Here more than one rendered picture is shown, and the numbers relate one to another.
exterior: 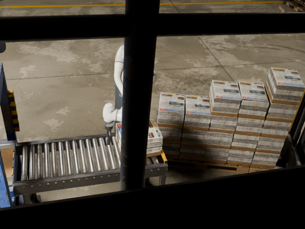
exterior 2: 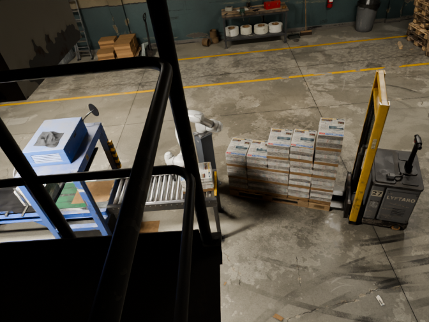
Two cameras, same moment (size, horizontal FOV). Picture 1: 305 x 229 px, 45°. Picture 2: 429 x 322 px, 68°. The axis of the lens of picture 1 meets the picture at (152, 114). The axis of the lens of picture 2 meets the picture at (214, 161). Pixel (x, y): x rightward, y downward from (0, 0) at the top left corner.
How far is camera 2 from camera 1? 1.29 m
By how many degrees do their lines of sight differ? 18
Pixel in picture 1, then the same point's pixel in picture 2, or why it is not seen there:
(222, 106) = (274, 151)
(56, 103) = (170, 142)
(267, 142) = (319, 182)
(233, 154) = (292, 190)
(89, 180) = (158, 207)
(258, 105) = (304, 151)
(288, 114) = (333, 160)
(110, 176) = (172, 205)
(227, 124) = (281, 165)
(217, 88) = (272, 135)
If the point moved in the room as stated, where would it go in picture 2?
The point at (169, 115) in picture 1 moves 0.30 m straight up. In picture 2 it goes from (233, 157) to (232, 139)
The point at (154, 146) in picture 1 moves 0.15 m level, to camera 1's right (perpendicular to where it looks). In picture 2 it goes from (207, 184) to (219, 186)
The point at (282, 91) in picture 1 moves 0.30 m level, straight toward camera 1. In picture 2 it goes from (323, 140) to (312, 154)
